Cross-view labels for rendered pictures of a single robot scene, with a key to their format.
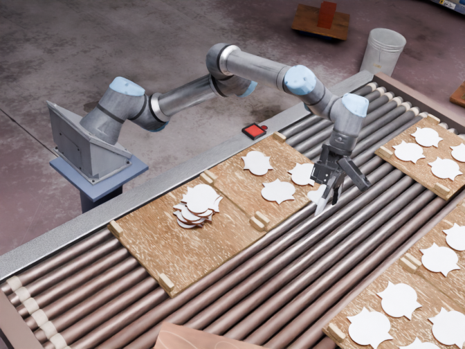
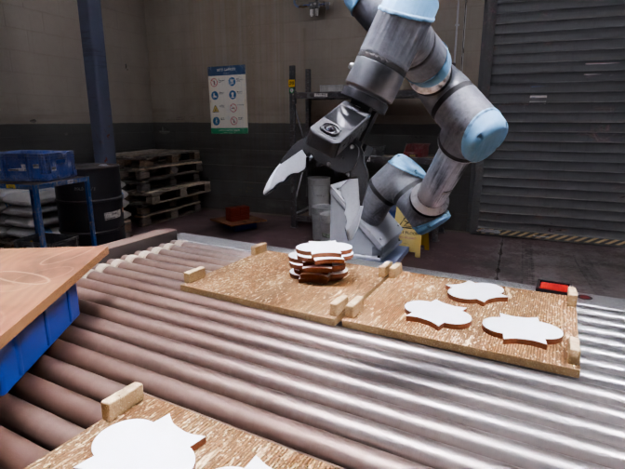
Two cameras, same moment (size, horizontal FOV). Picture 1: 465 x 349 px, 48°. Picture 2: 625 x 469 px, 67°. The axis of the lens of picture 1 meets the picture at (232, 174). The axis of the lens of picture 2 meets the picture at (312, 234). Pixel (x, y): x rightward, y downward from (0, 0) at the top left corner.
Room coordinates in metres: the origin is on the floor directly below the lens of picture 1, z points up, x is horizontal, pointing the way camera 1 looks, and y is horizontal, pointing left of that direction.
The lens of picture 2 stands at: (0.99, -0.98, 1.32)
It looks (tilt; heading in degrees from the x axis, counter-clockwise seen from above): 14 degrees down; 78
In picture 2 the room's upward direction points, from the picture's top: straight up
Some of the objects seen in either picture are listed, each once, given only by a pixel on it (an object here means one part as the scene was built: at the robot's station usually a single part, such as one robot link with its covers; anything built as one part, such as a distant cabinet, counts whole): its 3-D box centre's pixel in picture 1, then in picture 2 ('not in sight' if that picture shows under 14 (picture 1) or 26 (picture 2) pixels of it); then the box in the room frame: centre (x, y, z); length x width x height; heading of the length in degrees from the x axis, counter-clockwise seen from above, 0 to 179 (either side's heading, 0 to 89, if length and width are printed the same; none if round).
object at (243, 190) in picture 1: (270, 178); (465, 311); (1.49, -0.15, 0.93); 0.41 x 0.35 x 0.02; 141
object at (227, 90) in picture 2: not in sight; (227, 100); (1.21, 5.82, 1.55); 0.61 x 0.02 x 0.91; 145
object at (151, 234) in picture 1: (187, 230); (292, 279); (1.16, 0.12, 0.93); 0.41 x 0.35 x 0.02; 139
